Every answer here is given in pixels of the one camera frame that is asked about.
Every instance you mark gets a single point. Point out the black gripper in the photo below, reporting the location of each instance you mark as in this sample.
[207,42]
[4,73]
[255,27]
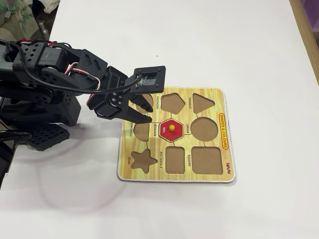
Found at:
[112,107]

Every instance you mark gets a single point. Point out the red hexagon piece yellow pin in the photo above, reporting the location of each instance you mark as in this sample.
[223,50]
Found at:
[165,129]

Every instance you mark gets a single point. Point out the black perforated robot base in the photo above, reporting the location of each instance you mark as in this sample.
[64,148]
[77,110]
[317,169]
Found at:
[47,137]

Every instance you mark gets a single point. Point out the wooden shape puzzle board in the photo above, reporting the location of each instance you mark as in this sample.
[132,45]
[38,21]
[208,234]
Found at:
[159,171]

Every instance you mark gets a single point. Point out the metal bottle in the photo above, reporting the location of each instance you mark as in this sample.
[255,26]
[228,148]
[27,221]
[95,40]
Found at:
[43,28]

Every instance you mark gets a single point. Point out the white crumpled cloth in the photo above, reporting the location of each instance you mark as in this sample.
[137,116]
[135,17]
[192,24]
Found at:
[51,5]

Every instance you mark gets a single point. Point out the floral patterned cloth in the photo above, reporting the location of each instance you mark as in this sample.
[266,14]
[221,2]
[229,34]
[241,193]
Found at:
[15,22]

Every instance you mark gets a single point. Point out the black square wrist camera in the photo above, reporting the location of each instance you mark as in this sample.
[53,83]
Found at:
[148,79]

